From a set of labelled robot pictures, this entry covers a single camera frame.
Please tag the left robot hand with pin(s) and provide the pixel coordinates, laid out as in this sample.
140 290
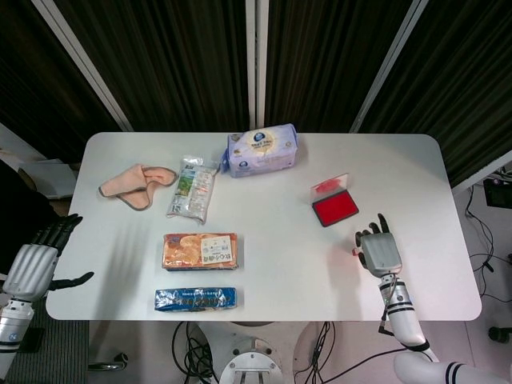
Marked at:
32 268

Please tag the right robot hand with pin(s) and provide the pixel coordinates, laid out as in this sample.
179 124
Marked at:
380 250

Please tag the small red stamp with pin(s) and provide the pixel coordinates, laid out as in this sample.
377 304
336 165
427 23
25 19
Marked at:
354 252

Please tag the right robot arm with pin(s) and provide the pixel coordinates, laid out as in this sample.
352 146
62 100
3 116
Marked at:
404 320

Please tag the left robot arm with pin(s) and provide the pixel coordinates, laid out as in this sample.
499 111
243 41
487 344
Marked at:
14 324

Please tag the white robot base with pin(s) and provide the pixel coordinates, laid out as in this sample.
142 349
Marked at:
250 356

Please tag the person in black clothing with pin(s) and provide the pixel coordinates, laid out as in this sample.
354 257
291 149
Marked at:
20 208

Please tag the red ink pad case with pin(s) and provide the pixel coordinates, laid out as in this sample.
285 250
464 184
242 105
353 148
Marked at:
335 208

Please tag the black phone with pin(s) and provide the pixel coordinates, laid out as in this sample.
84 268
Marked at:
34 340

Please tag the grey ribbed floor mat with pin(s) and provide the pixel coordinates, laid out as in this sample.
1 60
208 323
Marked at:
60 344

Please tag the grey cardboard box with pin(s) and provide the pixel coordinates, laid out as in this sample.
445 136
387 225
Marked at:
56 176

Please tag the chrome chair leg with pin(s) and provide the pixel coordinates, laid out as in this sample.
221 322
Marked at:
110 362

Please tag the black electronic box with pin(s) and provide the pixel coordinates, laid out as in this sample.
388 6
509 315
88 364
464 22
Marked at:
498 194

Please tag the pink cloth grey trim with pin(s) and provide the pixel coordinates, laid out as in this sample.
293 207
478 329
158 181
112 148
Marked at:
136 188

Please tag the black caster wheel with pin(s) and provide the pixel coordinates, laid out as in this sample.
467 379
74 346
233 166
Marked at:
500 334

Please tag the lavender tissue pack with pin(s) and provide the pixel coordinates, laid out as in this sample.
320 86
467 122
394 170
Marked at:
260 154

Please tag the orange cookie box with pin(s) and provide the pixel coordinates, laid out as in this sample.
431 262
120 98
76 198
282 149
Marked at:
192 250

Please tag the blue Oreo cookie package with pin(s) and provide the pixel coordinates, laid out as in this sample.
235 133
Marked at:
196 299

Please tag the white green snack bag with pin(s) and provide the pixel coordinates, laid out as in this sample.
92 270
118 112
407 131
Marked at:
192 192

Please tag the black pleated curtain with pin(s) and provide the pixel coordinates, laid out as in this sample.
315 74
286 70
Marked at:
328 60
172 60
460 80
36 72

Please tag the white frame post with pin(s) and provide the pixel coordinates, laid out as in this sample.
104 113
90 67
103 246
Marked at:
84 68
484 172
256 64
388 68

